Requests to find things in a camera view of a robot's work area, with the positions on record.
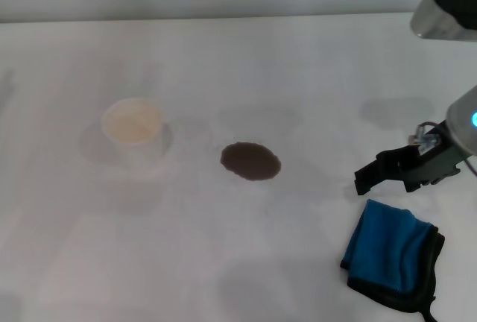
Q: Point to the dark liquid stain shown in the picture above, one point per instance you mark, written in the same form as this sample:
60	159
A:
249	161

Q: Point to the white paper cup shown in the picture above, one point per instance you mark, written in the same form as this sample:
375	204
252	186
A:
134	132

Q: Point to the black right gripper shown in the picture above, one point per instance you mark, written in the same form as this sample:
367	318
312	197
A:
434	163

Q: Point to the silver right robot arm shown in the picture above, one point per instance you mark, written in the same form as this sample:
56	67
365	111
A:
464	124

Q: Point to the right wrist camera housing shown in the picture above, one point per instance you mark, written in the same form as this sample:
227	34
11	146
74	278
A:
443	16

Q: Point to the blue rag with black edge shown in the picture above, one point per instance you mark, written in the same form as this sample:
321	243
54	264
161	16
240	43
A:
384	243

